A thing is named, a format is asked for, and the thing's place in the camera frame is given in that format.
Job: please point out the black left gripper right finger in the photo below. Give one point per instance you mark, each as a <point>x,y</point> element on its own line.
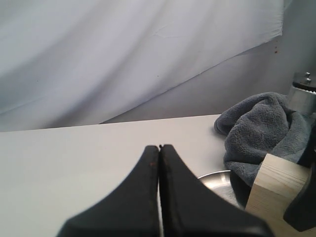
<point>190,209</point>

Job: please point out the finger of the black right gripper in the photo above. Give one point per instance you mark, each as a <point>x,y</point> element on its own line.
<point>301,213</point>
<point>309,155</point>

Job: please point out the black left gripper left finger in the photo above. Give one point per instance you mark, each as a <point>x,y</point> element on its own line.
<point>131,210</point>

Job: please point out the light wooden cube block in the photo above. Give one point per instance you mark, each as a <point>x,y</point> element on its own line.
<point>276,185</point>

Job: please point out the grey fleece towel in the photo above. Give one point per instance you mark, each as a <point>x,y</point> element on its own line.
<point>259,125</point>

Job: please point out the round stainless steel plate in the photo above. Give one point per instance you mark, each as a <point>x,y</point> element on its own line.
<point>220,183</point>

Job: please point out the white backdrop cloth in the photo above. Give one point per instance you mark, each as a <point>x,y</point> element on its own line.
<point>81,62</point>

